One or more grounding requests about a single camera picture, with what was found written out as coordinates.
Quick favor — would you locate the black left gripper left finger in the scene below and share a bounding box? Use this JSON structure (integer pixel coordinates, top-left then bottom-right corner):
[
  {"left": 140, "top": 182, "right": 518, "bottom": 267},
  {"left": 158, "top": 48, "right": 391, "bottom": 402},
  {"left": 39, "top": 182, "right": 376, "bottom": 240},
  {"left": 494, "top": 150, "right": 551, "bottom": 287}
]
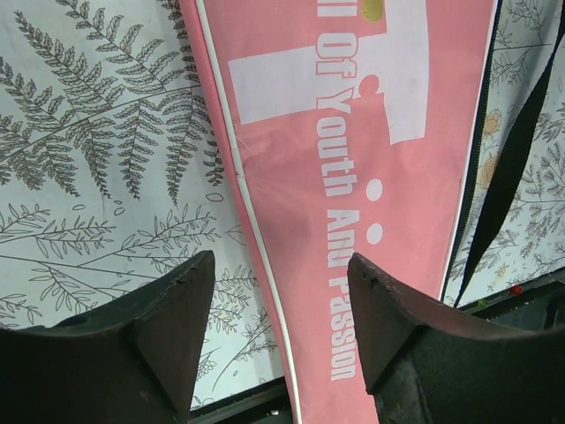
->
[{"left": 1, "top": 251, "right": 215, "bottom": 423}]

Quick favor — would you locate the pink racket bag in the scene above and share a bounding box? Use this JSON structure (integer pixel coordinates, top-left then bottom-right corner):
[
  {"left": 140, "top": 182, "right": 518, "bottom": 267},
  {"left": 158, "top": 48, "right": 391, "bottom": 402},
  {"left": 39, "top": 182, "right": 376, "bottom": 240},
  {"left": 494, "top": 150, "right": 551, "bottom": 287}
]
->
[{"left": 176, "top": 0, "right": 565, "bottom": 424}]

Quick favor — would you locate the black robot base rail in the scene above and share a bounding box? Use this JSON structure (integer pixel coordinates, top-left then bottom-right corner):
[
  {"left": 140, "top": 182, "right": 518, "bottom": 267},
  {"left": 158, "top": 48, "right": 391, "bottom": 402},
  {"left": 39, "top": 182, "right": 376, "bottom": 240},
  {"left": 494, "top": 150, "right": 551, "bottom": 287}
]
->
[{"left": 189, "top": 269, "right": 565, "bottom": 424}]

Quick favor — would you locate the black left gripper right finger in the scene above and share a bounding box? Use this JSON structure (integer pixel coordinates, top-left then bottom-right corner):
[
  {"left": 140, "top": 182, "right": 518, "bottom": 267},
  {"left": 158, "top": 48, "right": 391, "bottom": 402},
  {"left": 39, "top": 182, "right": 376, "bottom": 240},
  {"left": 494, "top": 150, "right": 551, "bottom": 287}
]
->
[{"left": 348, "top": 254, "right": 564, "bottom": 423}]

